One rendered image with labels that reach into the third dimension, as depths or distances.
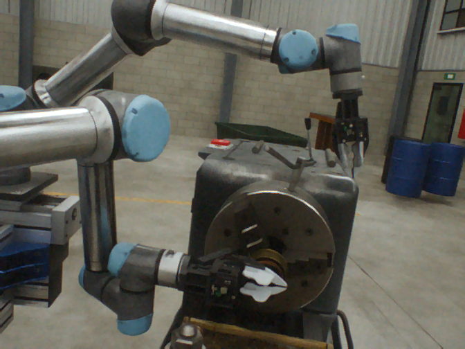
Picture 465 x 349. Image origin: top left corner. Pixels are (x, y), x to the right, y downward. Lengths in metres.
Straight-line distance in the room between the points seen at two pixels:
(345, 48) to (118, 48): 0.55
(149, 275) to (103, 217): 0.16
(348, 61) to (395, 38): 11.62
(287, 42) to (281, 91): 10.49
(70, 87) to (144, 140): 0.49
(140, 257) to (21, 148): 0.34
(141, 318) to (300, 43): 0.65
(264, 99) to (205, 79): 1.62
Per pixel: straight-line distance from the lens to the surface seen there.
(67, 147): 0.70
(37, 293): 1.22
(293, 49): 0.87
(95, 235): 0.96
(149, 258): 0.87
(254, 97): 11.19
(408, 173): 7.37
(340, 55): 1.02
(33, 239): 1.16
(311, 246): 1.02
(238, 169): 1.16
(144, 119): 0.74
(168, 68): 10.93
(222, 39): 0.92
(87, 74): 1.17
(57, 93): 1.21
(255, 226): 0.95
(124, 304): 0.93
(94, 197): 0.92
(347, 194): 1.16
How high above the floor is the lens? 1.47
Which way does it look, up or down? 12 degrees down
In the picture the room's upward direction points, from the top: 7 degrees clockwise
